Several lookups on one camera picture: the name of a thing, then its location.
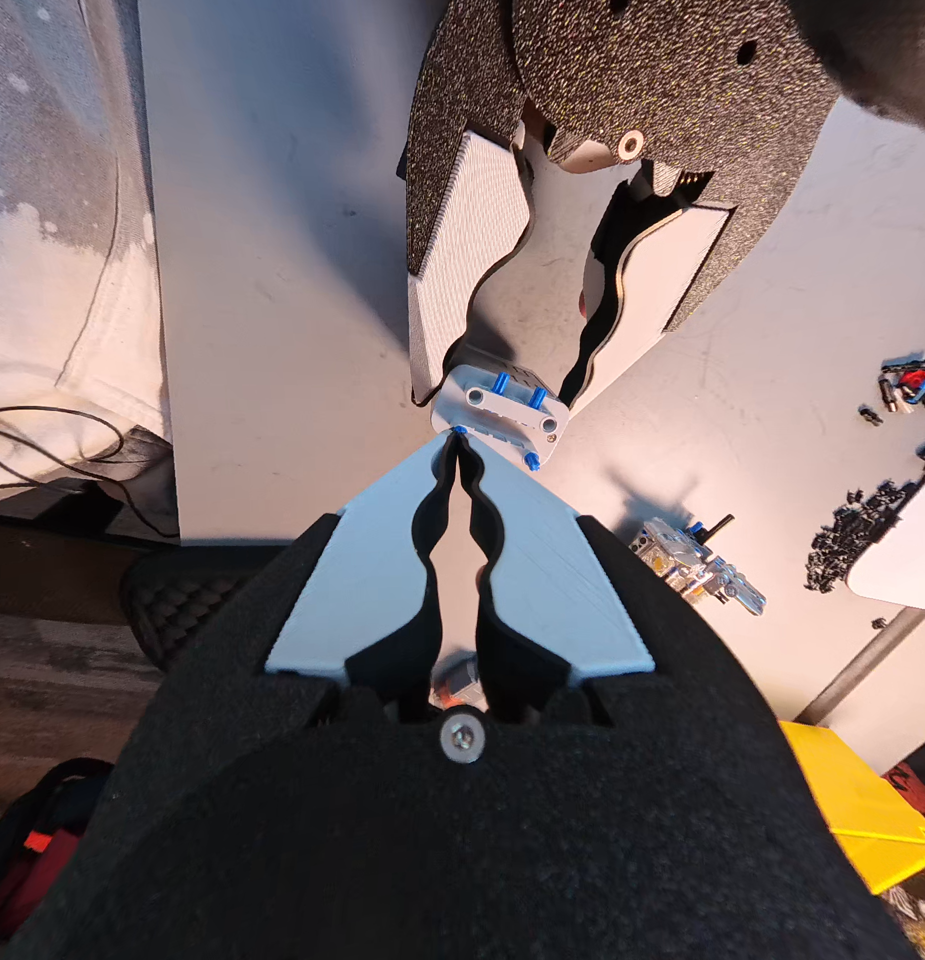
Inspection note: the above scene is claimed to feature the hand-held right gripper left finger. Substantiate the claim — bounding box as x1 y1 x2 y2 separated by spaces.
265 432 461 709

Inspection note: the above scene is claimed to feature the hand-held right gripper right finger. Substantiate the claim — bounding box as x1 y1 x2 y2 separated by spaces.
457 435 657 709

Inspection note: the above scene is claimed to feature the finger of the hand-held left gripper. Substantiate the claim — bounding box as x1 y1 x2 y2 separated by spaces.
407 129 534 409
557 203 734 417

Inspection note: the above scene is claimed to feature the grey transparent engine model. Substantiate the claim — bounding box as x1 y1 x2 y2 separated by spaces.
631 513 768 616

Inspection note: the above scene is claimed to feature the grey battery box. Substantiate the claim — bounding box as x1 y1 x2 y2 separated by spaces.
433 363 569 469

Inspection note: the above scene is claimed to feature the pile of mixed building pieces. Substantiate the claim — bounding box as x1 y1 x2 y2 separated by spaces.
857 345 925 459

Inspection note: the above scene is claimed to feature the grey desk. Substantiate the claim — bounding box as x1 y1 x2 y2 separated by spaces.
133 0 925 736

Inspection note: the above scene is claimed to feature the pile of black links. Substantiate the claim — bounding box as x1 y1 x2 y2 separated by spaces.
803 477 917 594

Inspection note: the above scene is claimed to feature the yellow plastic bin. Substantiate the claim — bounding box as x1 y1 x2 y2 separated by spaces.
778 720 925 897

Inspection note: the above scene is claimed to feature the red black backpack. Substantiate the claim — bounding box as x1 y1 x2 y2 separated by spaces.
0 758 116 946

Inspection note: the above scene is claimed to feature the thin black cable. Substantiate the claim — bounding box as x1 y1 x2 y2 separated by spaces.
0 405 179 538

